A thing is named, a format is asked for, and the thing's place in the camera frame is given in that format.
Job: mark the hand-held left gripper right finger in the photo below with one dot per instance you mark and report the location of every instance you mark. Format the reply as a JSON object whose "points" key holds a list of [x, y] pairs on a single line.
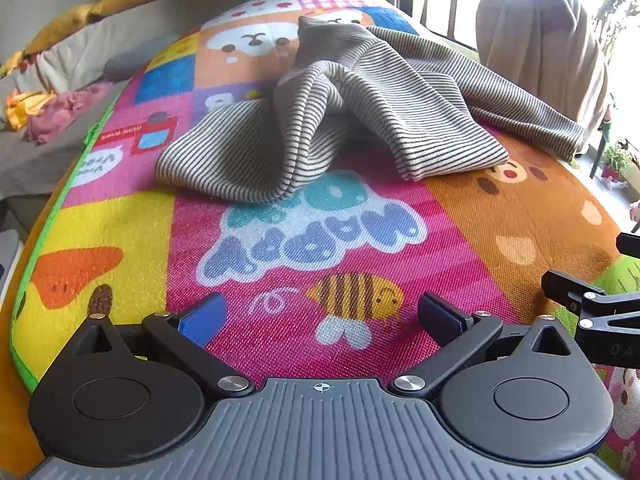
{"points": [[442, 321]]}

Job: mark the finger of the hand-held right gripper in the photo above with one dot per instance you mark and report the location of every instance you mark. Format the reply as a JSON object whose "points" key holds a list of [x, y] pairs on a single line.
{"points": [[630, 245], [565, 287]]}

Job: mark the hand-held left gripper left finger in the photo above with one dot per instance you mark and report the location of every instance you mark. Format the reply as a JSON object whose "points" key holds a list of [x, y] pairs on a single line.
{"points": [[202, 321]]}

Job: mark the grey striped garment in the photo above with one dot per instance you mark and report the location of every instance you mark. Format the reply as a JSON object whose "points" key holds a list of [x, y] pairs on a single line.
{"points": [[350, 110]]}

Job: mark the small potted plant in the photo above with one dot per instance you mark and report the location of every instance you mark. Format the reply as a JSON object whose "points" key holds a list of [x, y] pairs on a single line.
{"points": [[616, 160]]}

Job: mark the colourful cartoon play mat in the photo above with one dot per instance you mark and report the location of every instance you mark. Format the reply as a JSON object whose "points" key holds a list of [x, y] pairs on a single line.
{"points": [[300, 270]]}

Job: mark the pink cloth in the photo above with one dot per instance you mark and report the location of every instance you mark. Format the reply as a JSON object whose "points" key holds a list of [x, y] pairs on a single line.
{"points": [[65, 110]]}

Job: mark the small grey cushion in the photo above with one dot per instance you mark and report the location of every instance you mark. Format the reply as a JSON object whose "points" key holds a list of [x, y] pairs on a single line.
{"points": [[132, 64]]}

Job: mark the yellow cloth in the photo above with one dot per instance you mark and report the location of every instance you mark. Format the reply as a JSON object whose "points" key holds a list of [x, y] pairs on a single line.
{"points": [[27, 105]]}

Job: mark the white pillow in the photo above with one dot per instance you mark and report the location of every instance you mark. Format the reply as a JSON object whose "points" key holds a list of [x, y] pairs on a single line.
{"points": [[85, 55]]}

